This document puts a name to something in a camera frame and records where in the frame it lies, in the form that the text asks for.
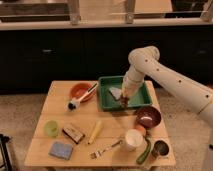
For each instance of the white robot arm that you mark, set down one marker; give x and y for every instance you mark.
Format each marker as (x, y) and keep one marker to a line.
(145, 62)

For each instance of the dark grapes bunch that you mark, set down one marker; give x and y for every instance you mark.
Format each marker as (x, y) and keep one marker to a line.
(124, 101)

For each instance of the white cup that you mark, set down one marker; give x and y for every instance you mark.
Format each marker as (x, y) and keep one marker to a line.
(133, 139)

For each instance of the wooden table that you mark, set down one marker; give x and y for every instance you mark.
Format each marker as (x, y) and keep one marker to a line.
(116, 123)

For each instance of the dark red bowl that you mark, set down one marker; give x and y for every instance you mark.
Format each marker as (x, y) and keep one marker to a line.
(148, 116)

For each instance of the green cucumber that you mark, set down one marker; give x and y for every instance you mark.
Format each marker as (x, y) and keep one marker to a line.
(141, 159)

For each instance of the blue sponge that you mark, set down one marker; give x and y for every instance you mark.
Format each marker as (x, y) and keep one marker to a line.
(61, 150)

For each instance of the metal can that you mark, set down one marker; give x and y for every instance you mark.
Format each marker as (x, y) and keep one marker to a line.
(160, 148)

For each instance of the orange bowl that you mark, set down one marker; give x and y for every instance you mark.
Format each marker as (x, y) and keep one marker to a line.
(79, 89)

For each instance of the metal fork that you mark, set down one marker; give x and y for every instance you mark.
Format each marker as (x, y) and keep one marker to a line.
(99, 153)

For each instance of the small green cup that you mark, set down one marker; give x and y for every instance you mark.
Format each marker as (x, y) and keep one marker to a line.
(51, 128)

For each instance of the white dish brush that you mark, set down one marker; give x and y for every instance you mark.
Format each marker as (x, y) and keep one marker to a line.
(75, 102)

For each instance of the brown wooden block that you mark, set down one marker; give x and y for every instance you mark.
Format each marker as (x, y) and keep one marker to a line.
(75, 134)

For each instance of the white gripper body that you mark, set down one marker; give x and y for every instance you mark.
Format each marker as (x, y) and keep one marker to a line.
(128, 89)

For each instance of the orange fruit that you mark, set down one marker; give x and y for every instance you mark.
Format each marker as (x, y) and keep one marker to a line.
(141, 129)

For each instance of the grey cloth in tray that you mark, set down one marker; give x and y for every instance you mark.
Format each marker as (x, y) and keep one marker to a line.
(115, 92)

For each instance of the green plastic tray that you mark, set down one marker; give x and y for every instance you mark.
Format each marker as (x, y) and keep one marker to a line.
(108, 103)

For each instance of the black stand at left edge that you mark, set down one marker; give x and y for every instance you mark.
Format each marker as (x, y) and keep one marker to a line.
(5, 156)

